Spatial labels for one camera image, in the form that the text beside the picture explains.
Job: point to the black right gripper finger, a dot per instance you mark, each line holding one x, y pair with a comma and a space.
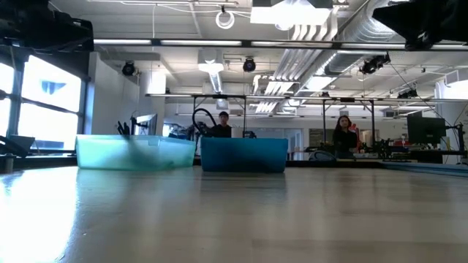
417, 22

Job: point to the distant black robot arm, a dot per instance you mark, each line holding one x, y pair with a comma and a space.
123, 128

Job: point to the black ceiling spotlight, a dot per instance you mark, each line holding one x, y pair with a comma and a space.
249, 65
128, 68

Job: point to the large bright window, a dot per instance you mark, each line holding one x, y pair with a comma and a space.
51, 120

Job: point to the black computer monitor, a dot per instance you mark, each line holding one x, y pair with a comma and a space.
426, 129

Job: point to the dark laptop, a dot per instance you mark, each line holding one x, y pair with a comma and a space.
22, 141

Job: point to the white ceiling light panel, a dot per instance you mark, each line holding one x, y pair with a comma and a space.
292, 14

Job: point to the person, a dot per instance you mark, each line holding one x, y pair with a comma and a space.
343, 140
221, 129

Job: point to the translucent teal plastic bin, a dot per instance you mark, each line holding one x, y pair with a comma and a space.
102, 153

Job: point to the bright lit computer monitor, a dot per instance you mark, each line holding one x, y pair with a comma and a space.
148, 124

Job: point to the blue mat edge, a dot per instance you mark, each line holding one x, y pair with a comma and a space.
431, 168

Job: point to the long LED light bar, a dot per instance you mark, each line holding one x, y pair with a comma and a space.
201, 42

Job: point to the blue plastic bin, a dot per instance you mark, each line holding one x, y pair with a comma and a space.
245, 155

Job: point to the black ceiling camera cluster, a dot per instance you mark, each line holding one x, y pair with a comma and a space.
373, 65

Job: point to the small black ceiling camera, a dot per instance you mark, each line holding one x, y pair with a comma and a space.
407, 94

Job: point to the black metal frame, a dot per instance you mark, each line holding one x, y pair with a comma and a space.
347, 99

